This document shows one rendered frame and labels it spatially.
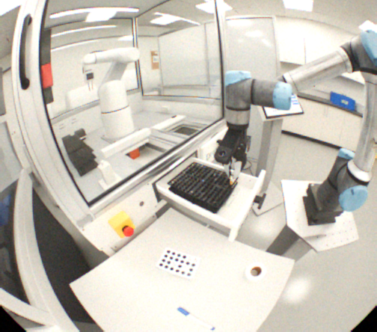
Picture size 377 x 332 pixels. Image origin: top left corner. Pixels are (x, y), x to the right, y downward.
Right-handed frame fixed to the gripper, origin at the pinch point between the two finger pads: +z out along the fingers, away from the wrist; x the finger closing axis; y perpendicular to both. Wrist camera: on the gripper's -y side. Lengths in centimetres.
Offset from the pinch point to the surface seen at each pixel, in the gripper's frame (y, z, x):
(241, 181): 8.3, 8.2, -1.7
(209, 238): -17.1, 17.8, -1.5
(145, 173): -18.8, -5.0, 22.9
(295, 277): 8, 94, -74
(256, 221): 53, 94, -14
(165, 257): -33.1, 16.3, 5.4
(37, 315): -83, -4, 2
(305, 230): 1.4, 17.8, -38.2
